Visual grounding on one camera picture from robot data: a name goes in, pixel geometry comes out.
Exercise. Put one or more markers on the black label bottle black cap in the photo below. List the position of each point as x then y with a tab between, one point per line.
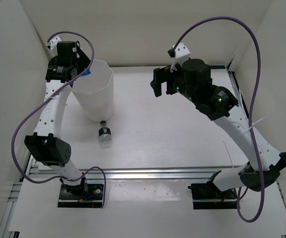
104	132

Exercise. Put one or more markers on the aluminium front rail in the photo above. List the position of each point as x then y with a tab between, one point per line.
198	173

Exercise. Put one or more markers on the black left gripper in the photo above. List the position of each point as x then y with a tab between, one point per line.
82	59

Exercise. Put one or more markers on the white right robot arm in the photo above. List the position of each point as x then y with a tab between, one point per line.
263	159

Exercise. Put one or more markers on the white octagonal plastic bin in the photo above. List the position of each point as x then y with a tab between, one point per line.
95	91

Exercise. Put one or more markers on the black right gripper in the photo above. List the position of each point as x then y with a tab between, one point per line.
161	76

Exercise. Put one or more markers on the blue label clear bottle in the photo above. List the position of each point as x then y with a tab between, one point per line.
86	73

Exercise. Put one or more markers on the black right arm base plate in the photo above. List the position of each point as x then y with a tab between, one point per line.
206	196

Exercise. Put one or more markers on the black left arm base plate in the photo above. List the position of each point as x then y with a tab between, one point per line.
86	195

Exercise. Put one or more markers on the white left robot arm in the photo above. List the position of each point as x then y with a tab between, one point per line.
45	144

